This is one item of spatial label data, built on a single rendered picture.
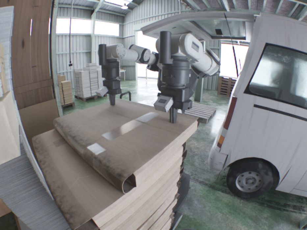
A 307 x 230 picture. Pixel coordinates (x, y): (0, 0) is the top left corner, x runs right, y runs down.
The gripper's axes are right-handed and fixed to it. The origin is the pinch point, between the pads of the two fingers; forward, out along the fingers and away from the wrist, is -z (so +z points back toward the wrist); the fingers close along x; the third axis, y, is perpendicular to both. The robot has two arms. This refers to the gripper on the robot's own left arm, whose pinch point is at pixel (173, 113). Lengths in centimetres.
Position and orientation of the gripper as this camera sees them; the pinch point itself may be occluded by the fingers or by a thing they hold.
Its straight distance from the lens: 48.1
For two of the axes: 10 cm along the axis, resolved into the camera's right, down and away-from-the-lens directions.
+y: -6.0, 2.8, -7.5
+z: 0.1, -9.3, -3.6
